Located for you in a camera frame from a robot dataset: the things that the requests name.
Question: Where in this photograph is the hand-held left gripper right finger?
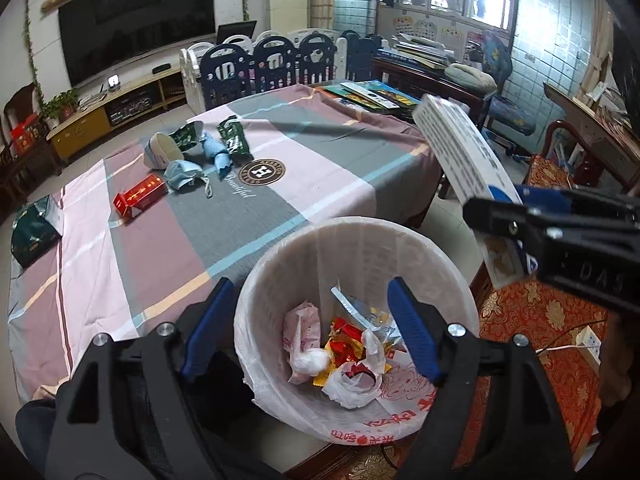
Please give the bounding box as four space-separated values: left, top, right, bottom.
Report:
387 276 575 480

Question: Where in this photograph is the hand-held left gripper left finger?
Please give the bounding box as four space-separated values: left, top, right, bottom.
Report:
45 277 236 480

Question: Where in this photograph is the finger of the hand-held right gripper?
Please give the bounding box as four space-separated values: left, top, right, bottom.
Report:
515 185 640 223
462 196 561 249

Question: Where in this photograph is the silver foil wrapper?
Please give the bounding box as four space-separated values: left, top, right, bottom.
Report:
330 285 403 348

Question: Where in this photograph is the white plastic trash basket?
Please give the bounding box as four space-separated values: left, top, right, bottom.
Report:
234 216 481 443

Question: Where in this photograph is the red snack wrapper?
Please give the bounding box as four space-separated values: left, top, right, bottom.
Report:
327 317 371 346

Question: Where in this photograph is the white waste bin with bag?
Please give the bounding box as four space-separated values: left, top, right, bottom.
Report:
234 216 481 445

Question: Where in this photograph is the white blue medicine box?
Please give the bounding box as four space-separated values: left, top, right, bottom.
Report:
412 94 538 290

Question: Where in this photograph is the pink wrapper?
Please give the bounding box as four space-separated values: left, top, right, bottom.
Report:
284 301 322 361

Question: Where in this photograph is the white paper ball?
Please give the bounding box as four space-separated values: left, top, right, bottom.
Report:
291 347 331 378

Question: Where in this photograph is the red cigarette box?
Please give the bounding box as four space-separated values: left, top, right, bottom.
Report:
112 174 168 222

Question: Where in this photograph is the blue face mask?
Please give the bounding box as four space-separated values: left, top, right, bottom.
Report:
164 160 213 200

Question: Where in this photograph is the light blue wrapper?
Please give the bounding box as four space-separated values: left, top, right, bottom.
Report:
200 132 233 181

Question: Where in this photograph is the blue striped paper cup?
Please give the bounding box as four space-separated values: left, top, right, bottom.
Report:
143 132 183 171

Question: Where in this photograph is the large green wrapper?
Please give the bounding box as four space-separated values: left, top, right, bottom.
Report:
217 116 250 158

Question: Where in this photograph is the small green wrapper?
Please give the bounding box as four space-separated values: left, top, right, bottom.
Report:
167 121 203 153

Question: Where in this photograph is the carved wooden armchair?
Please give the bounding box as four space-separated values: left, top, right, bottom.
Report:
522 120 640 196

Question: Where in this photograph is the white power strip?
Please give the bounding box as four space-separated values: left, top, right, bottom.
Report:
575 325 602 367

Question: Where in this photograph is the wooden side desk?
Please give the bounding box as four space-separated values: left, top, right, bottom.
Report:
542 82 640 171

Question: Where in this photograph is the red gold patterned cushion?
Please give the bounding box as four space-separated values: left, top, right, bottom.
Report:
345 280 606 480

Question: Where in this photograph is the blue child chair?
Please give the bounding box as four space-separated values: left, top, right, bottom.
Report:
480 32 538 156

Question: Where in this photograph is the grey cushion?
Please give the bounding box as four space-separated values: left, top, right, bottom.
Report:
445 62 498 92

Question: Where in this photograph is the light wooden seat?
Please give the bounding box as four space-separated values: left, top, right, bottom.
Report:
285 425 391 480

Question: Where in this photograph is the dark wooden side table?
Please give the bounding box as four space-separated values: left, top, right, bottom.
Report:
370 55 498 131

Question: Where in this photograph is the yellow green picture book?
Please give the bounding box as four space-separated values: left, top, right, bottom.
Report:
360 80 422 109

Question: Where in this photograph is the stack of books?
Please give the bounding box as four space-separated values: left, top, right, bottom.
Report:
377 32 458 68

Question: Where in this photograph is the plaid tablecloth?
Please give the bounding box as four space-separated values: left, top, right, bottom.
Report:
7 82 446 403

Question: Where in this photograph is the green tissue pack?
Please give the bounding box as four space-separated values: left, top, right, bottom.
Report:
11 194 65 268

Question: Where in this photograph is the black audio amplifier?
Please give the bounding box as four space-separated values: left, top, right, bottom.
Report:
107 97 151 126

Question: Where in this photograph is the wooden television cabinet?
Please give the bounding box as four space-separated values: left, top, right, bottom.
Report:
46 65 188 163

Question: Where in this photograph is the red gift box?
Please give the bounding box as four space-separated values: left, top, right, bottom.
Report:
11 114 48 156

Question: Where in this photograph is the potted green plant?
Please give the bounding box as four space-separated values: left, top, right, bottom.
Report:
41 89 80 131

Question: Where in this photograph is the blue white playpen fence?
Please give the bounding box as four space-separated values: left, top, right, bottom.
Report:
179 29 391 113

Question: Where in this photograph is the dark wooden chair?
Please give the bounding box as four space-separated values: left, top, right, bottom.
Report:
0 82 63 206

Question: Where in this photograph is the black monitor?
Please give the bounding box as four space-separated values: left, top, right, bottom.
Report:
216 20 258 45

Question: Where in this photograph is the black flat television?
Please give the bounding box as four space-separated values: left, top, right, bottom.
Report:
57 0 217 88

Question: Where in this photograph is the black cable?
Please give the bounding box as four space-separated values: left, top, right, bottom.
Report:
545 315 608 350

